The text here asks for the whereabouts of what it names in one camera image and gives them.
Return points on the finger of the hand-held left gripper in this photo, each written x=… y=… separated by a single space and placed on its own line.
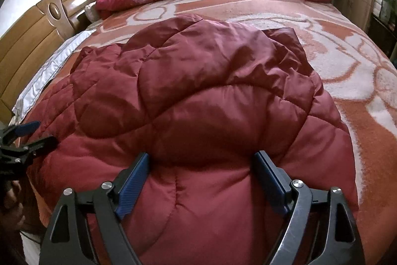
x=40 y=144
x=28 y=127

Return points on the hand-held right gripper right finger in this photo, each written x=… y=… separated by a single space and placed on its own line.
x=269 y=181

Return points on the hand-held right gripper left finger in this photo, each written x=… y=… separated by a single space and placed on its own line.
x=133 y=187

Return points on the red quilted jacket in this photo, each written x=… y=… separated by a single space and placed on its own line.
x=201 y=97

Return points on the person's left hand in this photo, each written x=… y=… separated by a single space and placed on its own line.
x=11 y=203

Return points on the wooden headboard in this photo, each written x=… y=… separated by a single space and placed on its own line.
x=37 y=44

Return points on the small white pillow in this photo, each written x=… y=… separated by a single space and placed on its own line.
x=91 y=12

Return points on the bed with orange floral sheet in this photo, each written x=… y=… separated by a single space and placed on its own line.
x=356 y=66

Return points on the dark wooden cabinet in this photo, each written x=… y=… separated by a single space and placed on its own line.
x=384 y=13

